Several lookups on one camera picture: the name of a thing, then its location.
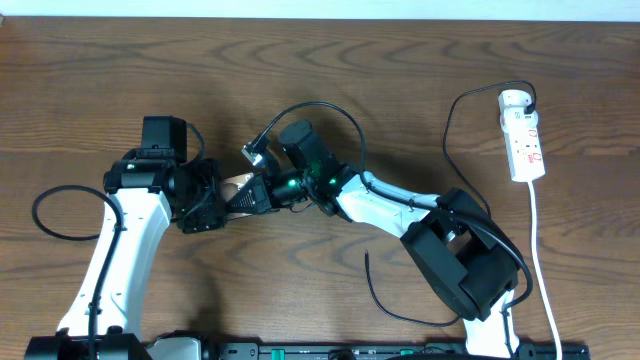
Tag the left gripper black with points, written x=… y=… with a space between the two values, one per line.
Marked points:
x=205 y=198

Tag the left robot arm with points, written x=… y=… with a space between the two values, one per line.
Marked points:
x=144 y=194

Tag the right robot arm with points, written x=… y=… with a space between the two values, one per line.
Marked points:
x=466 y=259

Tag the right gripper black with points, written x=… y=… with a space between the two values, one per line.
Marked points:
x=263 y=201

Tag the white power strip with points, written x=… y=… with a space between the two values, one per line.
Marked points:
x=524 y=152

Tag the white charger plug adapter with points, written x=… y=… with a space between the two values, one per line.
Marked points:
x=515 y=98

